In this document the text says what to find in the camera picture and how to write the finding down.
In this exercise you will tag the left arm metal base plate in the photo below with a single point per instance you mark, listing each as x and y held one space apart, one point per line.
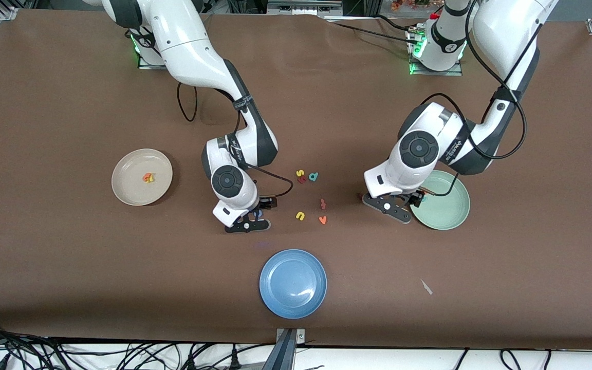
437 73

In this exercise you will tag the blue plate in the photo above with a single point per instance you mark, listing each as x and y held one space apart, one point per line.
293 283

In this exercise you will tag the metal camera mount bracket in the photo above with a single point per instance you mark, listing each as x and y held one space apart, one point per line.
285 352

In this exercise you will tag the white tape scrap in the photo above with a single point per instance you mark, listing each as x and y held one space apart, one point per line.
426 287

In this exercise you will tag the pale green plate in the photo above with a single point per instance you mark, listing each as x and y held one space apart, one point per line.
445 210

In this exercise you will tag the yellow foam letter n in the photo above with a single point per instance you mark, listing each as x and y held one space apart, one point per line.
299 213

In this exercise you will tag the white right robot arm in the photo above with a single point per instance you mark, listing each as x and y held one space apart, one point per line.
193 46

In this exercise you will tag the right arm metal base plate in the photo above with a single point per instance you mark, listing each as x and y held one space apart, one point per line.
144 66

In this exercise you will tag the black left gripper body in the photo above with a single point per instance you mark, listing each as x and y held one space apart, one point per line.
410 196

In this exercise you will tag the orange background object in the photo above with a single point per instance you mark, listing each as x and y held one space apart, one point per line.
409 4

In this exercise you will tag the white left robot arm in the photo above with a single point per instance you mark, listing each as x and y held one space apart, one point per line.
419 149

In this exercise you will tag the grey metal box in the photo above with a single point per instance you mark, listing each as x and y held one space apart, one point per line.
303 7

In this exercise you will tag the beige brown plate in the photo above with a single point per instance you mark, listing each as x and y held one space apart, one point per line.
131 169

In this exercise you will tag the brown table cover sheet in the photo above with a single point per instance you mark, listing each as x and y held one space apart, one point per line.
296 103

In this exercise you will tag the black power plug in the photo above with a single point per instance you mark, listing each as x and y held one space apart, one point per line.
234 359
191 364

